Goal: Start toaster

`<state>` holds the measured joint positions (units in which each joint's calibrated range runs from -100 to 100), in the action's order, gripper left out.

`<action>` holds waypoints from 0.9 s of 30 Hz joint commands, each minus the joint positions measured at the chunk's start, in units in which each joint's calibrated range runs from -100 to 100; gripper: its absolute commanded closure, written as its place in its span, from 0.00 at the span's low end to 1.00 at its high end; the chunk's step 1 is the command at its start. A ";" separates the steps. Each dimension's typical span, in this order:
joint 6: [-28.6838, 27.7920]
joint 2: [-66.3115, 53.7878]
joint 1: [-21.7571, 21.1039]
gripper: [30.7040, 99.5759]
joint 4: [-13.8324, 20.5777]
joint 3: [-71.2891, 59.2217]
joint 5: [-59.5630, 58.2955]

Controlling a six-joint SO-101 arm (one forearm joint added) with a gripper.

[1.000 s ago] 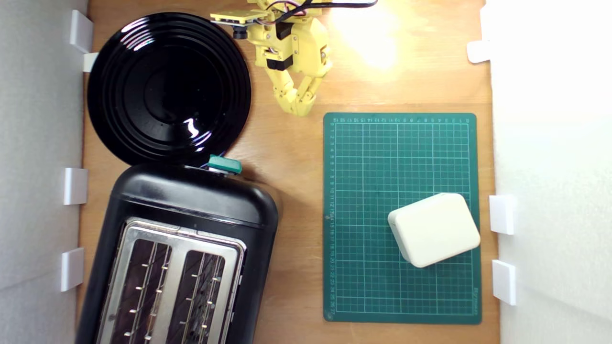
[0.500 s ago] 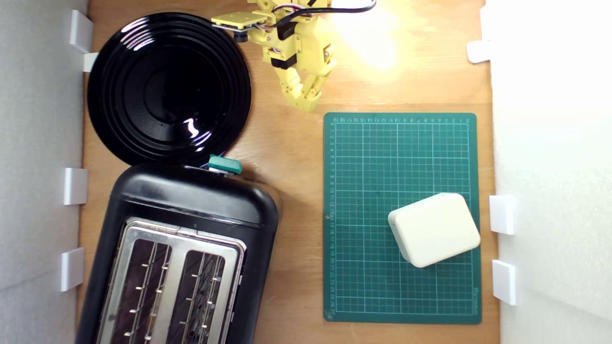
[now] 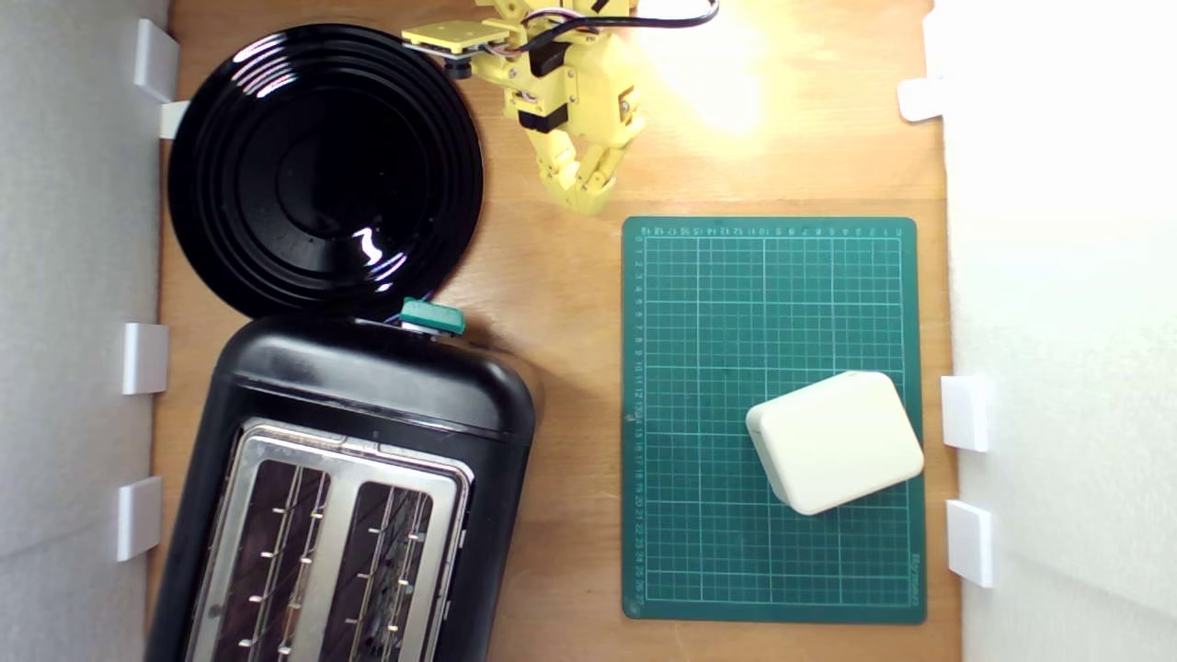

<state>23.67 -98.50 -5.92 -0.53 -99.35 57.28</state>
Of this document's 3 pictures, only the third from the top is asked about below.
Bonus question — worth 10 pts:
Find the green taped toaster lever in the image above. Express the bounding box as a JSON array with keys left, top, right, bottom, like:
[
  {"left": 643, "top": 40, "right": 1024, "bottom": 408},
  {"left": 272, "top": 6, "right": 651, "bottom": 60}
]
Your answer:
[{"left": 401, "top": 298, "right": 466, "bottom": 336}]

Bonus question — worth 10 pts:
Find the black two-slot toaster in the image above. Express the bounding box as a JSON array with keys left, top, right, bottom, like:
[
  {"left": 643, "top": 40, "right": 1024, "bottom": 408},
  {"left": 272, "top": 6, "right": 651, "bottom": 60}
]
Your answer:
[{"left": 145, "top": 315, "right": 537, "bottom": 662}]

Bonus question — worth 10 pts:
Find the green cutting mat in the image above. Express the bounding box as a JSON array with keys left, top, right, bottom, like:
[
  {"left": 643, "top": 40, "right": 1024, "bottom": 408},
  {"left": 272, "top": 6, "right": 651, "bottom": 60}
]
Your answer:
[{"left": 622, "top": 217, "right": 927, "bottom": 624}]

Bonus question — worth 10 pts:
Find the black round plate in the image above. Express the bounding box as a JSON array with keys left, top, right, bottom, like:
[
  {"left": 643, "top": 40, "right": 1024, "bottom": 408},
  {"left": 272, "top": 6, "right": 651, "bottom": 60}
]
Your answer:
[{"left": 168, "top": 23, "right": 486, "bottom": 320}]

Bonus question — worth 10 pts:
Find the white rounded block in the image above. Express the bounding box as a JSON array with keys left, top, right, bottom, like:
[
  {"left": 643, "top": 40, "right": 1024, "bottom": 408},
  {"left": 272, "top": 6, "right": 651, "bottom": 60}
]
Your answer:
[{"left": 745, "top": 371, "right": 925, "bottom": 516}]

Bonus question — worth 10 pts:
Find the yellow gripper camera mount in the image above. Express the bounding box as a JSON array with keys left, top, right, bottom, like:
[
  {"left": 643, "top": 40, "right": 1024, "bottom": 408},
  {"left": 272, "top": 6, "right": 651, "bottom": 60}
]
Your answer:
[{"left": 401, "top": 19, "right": 512, "bottom": 80}]

